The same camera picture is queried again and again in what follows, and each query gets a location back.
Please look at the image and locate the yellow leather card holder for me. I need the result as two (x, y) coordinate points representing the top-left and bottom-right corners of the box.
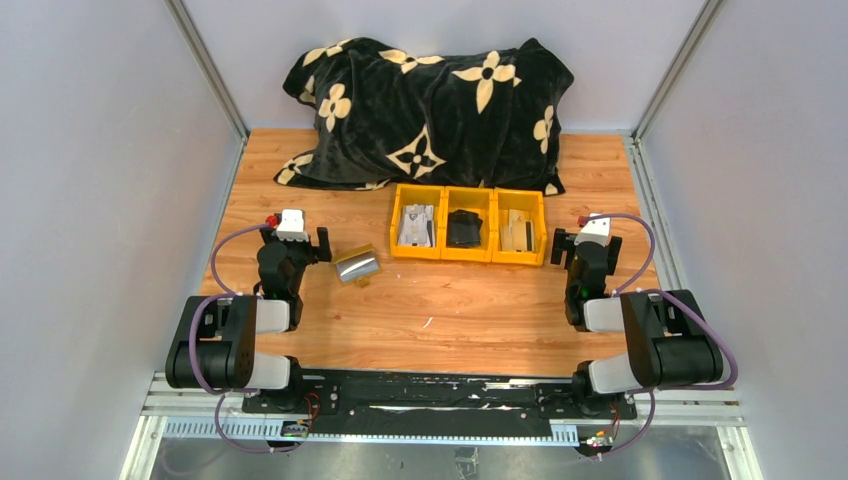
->
(331, 245), (383, 287)

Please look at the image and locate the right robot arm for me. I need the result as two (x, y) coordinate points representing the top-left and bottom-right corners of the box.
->
(551, 228), (734, 416)

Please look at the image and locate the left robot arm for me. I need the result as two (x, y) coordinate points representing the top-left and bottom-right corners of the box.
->
(165, 225), (332, 412)

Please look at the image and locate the black cards stack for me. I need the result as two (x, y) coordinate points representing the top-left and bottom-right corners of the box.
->
(446, 209), (483, 248)

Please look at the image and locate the grey white cards stack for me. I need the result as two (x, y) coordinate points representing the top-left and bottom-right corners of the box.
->
(397, 204), (435, 248)

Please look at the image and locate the right yellow plastic bin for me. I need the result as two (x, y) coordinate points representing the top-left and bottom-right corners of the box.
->
(492, 189), (548, 266)

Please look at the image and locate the yellow plastic bin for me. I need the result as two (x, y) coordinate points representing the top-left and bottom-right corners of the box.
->
(492, 189), (548, 266)
(438, 187), (494, 263)
(389, 184), (445, 260)

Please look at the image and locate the middle yellow plastic bin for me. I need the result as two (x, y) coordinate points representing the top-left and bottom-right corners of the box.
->
(438, 187), (494, 263)

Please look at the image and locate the left yellow plastic bin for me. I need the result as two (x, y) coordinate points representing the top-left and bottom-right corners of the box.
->
(389, 184), (445, 260)

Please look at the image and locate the black floral plush blanket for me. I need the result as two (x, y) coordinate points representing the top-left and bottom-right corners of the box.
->
(275, 37), (574, 196)

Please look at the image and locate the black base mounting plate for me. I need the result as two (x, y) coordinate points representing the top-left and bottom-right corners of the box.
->
(241, 369), (637, 439)

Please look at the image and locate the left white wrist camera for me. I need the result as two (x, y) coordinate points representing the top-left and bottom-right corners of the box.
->
(274, 209), (310, 242)

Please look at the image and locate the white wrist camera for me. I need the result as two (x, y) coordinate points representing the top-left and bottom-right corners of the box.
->
(274, 209), (310, 242)
(574, 213), (611, 247)

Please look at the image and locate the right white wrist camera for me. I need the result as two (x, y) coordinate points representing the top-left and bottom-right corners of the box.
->
(574, 213), (611, 247)

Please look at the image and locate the aluminium frame rail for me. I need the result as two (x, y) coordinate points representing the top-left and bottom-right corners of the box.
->
(142, 370), (744, 447)

